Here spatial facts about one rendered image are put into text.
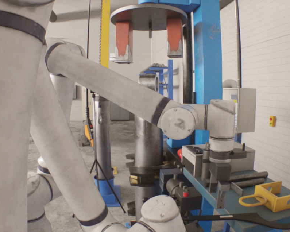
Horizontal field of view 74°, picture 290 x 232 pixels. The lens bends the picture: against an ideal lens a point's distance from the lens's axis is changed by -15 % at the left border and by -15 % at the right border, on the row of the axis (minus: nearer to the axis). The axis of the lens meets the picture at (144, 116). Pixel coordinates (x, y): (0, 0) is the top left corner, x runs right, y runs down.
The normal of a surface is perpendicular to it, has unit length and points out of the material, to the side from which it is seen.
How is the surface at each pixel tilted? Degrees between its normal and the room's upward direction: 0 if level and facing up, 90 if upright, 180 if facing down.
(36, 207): 90
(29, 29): 96
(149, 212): 23
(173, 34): 90
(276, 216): 0
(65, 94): 101
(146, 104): 83
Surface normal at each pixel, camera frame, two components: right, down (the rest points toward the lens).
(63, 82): 0.43, 0.25
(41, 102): 0.62, 0.10
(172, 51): -0.23, 0.11
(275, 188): 0.14, 0.11
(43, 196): 0.94, 0.03
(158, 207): -0.30, -0.87
